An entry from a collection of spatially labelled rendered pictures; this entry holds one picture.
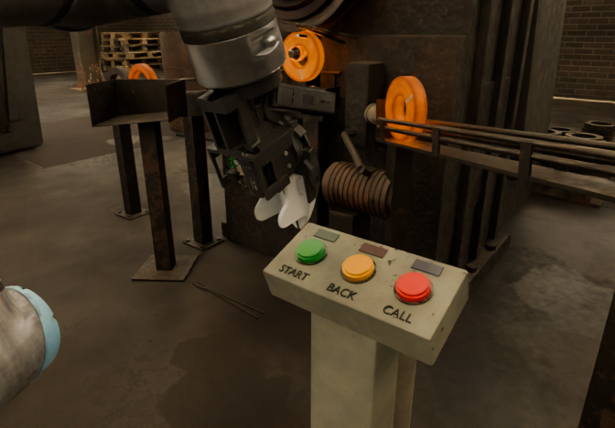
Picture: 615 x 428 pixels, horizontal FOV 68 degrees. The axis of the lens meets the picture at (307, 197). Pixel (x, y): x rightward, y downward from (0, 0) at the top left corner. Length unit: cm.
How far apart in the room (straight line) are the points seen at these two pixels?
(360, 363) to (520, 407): 80
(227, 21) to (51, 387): 121
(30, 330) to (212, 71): 54
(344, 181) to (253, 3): 87
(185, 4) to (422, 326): 39
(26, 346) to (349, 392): 48
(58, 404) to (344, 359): 93
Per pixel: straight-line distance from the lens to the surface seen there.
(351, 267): 57
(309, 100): 51
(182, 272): 184
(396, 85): 116
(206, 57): 43
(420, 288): 54
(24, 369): 84
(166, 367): 141
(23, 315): 84
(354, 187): 122
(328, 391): 67
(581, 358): 159
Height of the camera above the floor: 88
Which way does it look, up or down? 20 degrees down
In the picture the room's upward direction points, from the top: straight up
